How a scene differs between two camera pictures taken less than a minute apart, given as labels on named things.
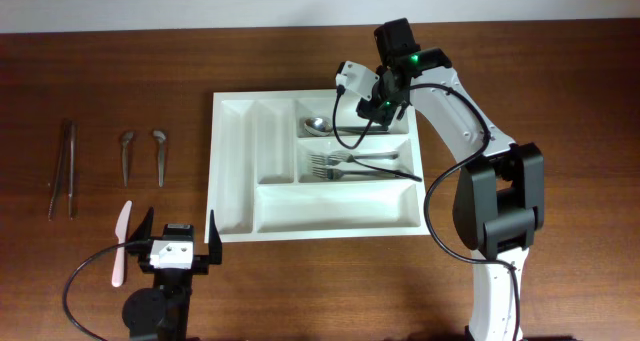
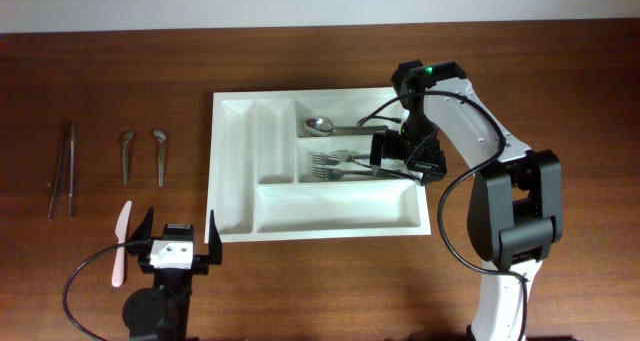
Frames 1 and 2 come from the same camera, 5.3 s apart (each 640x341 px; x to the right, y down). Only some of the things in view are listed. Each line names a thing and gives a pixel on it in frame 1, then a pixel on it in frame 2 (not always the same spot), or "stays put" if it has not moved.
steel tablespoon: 359,130 stays put
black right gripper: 383,112 to 432,159
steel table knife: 71,177 stays put
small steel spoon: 126,138 stays put
